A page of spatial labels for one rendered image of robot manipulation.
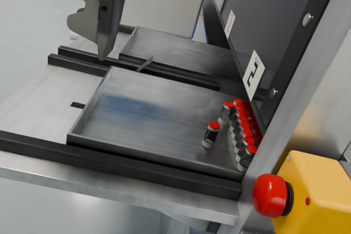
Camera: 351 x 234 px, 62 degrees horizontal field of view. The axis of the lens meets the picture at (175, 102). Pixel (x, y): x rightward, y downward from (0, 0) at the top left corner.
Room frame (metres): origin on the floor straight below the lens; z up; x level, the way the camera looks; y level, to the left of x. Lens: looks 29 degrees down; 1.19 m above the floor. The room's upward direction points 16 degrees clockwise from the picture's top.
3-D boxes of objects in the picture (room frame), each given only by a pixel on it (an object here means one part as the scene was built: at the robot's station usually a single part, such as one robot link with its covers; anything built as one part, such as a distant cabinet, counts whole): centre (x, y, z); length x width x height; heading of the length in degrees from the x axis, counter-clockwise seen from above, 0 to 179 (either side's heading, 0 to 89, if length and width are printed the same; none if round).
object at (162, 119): (0.46, -0.02, 0.90); 0.34 x 0.26 x 0.04; 95
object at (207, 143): (0.43, -0.08, 0.90); 0.02 x 0.02 x 0.04
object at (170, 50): (0.80, 0.01, 0.90); 0.34 x 0.26 x 0.04; 95
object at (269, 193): (0.22, -0.12, 0.99); 0.04 x 0.04 x 0.04; 5
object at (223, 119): (0.53, -0.11, 0.90); 0.02 x 0.02 x 0.05
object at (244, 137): (0.47, -0.13, 0.90); 0.18 x 0.02 x 0.05; 5
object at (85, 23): (0.36, 0.13, 1.06); 0.06 x 0.03 x 0.09; 95
